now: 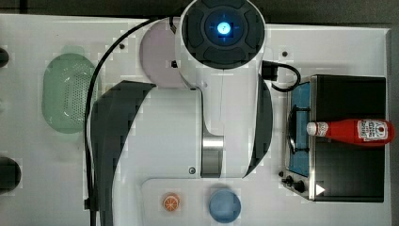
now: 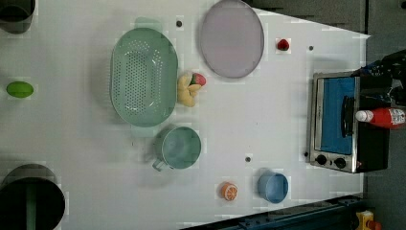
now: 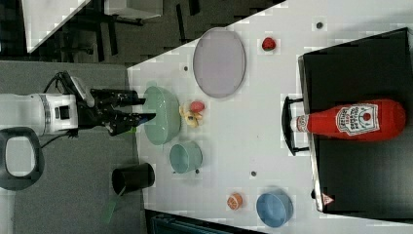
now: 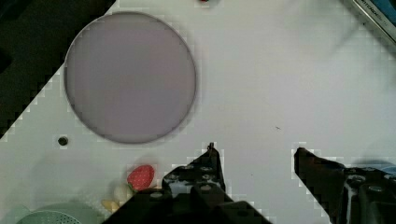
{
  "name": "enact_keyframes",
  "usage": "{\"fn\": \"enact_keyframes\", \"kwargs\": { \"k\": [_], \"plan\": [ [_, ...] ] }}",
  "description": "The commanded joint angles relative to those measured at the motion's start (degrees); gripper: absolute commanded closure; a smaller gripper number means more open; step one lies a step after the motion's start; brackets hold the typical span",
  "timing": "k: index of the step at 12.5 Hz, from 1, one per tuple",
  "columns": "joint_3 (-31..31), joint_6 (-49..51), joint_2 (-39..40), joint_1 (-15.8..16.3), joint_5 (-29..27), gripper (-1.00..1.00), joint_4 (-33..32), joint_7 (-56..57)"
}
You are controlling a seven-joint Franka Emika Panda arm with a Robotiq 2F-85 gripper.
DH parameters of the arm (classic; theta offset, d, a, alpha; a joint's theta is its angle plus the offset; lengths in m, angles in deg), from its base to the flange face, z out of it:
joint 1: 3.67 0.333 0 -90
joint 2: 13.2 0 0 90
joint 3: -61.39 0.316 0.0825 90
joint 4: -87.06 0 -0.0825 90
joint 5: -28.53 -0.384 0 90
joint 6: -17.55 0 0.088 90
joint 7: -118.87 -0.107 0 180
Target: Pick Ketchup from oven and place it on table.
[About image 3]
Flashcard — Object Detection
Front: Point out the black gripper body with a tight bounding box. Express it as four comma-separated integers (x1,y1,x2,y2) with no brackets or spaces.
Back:
77,89,138,136

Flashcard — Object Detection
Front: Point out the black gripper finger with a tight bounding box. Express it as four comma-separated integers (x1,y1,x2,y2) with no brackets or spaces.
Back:
113,97,146,107
115,112,156,127

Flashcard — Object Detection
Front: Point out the red plush ketchup bottle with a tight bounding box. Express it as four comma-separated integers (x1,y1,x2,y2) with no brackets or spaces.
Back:
290,98,406,141

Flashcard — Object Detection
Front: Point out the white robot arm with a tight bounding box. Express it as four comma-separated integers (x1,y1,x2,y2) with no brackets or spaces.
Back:
1,89,155,137

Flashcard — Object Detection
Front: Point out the green perforated colander basket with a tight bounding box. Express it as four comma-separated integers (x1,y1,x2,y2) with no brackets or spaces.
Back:
143,86,181,145

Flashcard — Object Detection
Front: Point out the black cylinder cup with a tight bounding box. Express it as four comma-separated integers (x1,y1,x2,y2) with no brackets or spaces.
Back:
112,163,155,194

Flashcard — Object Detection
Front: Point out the peeled banana toy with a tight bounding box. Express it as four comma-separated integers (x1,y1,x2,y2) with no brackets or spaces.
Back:
179,105,203,128

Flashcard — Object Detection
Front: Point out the small green cup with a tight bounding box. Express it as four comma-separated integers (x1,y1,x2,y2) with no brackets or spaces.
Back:
169,141,203,174

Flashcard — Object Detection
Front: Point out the pink red fruit toy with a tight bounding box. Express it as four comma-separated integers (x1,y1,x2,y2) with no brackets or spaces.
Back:
190,100,206,113

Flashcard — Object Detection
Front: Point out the grey round plate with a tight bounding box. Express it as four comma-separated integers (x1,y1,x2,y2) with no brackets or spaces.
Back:
193,27,245,98

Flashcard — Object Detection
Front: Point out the orange slice toy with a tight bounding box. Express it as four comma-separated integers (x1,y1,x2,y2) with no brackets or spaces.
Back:
227,193,244,211

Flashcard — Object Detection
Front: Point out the red strawberry toy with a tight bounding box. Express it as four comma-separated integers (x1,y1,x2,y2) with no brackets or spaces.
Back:
261,37,277,51

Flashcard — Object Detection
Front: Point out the blue bowl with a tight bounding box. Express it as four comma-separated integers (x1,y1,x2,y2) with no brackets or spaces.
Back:
255,189,293,228

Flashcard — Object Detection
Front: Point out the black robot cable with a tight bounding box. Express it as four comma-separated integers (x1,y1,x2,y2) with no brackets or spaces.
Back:
40,71,79,149

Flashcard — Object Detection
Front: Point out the black oven door handle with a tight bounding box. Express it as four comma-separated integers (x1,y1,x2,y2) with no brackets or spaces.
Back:
282,97,310,156

